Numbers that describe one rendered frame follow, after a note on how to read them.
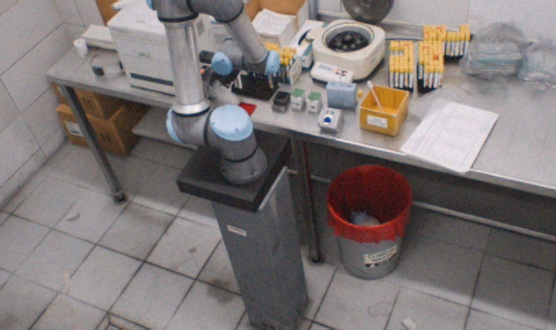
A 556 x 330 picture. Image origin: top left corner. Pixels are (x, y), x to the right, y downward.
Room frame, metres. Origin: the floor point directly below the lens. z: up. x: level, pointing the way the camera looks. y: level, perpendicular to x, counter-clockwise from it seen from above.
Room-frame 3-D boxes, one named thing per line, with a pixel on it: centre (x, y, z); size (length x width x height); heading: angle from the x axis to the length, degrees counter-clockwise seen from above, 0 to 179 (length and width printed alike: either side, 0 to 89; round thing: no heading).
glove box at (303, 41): (2.00, -0.21, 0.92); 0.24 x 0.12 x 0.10; 148
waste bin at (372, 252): (1.56, -0.34, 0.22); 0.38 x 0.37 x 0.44; 58
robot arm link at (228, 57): (1.63, 0.09, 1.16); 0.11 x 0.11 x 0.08; 63
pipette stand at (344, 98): (1.62, -0.27, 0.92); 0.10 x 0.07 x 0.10; 64
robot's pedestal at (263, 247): (1.34, 0.11, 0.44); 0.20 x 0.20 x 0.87; 58
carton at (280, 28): (2.11, -0.06, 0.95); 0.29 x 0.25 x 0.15; 148
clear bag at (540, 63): (1.61, -1.02, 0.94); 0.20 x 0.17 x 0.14; 39
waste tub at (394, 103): (1.51, -0.39, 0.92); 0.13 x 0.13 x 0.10; 55
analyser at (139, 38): (2.02, 0.35, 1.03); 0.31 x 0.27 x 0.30; 58
